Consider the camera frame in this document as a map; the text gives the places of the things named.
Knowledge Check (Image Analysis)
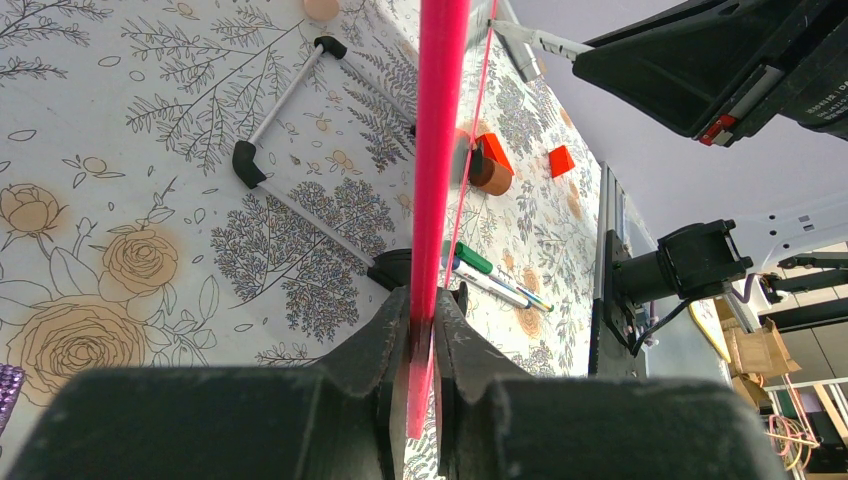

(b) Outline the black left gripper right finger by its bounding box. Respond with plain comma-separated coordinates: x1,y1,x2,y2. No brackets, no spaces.
434,290,786,479

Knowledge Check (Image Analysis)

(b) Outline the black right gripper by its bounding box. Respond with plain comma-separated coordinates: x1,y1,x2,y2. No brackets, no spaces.
573,0,847,147

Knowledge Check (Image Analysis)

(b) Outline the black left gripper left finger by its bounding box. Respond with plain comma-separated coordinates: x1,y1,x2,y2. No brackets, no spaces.
9,288,409,479

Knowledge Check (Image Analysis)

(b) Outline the white marker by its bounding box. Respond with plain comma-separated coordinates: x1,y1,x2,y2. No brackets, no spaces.
489,19,593,62

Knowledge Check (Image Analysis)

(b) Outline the pink framed whiteboard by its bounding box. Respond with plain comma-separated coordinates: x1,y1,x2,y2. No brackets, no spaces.
406,1,498,439

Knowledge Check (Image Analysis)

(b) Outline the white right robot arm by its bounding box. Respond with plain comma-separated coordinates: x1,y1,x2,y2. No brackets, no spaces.
573,1,847,271

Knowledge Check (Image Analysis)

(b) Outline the black whiteboard left foot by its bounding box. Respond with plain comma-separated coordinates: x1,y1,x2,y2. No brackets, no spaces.
367,248,412,292

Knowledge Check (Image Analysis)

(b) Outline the blue capped marker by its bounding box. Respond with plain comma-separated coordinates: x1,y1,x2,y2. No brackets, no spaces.
441,257,531,309

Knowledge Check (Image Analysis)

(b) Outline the green capped marker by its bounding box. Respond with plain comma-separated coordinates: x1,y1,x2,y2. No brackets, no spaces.
451,241,554,312

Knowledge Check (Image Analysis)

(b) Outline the red triangular block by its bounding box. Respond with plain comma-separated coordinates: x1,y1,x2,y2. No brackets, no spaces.
548,145,575,178

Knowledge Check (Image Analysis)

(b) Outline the red rectangular block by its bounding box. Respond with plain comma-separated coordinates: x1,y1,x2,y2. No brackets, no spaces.
476,132,514,175

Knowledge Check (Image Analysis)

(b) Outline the brown wooden cylinder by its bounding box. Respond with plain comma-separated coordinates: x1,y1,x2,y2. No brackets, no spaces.
476,157,513,196

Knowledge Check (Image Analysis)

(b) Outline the floral table mat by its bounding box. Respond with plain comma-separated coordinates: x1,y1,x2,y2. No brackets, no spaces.
0,0,604,480

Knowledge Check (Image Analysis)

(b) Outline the purple glitter cylinder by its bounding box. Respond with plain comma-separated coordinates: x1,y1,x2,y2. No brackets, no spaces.
0,364,26,432

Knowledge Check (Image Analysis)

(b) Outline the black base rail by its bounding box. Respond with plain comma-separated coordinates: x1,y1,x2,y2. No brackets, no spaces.
588,163,645,378

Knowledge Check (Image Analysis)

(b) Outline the whiteboard wire stand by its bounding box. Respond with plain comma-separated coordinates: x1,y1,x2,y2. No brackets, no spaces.
231,35,417,268

